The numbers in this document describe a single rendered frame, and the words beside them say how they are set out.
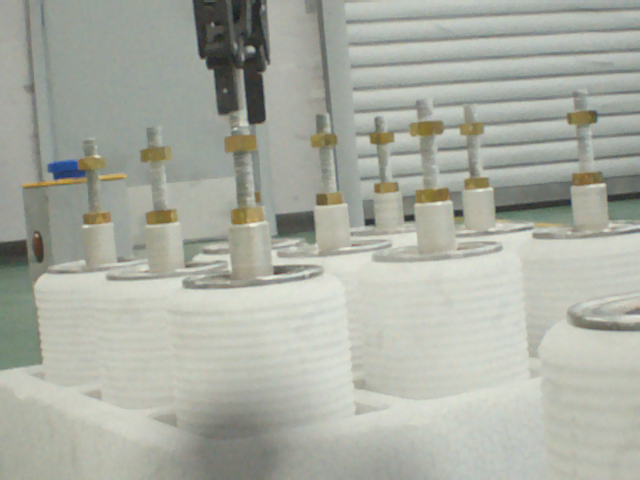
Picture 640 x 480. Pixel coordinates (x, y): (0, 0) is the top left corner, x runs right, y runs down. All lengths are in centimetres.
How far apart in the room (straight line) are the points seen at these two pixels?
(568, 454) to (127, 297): 40
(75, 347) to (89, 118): 486
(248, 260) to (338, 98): 511
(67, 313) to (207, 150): 490
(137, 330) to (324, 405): 14
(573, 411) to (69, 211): 69
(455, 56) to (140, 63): 142
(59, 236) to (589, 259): 45
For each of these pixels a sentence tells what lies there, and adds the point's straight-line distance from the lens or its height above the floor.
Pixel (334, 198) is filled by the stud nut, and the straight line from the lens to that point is 85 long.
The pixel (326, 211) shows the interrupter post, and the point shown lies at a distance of 84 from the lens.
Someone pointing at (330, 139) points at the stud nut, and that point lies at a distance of 85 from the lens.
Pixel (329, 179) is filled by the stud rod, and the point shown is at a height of 30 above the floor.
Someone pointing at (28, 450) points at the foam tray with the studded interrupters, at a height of 14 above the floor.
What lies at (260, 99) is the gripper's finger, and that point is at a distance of 99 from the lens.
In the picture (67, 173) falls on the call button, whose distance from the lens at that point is 107.
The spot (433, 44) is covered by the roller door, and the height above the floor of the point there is 78.
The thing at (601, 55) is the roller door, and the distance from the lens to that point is 628.
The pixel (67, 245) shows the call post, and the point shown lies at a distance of 105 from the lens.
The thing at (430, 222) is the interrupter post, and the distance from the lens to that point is 74.
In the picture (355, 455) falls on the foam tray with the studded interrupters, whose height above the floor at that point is 17.
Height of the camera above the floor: 31
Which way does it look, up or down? 3 degrees down
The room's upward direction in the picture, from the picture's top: 5 degrees counter-clockwise
